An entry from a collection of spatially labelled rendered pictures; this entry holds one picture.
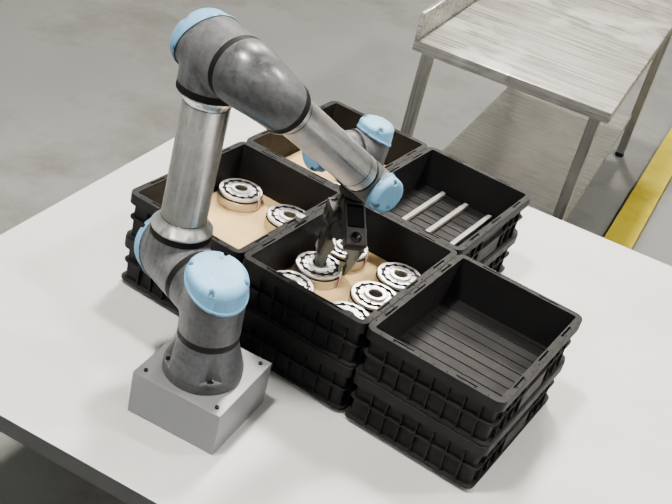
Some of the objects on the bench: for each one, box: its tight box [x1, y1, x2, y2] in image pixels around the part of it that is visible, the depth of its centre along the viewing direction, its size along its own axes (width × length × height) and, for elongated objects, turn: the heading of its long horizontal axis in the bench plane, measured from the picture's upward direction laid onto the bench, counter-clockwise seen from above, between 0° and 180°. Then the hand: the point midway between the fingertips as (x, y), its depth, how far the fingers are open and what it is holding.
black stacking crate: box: [239, 307, 365, 409], centre depth 232 cm, size 40×30×12 cm
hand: (332, 270), depth 231 cm, fingers open, 5 cm apart
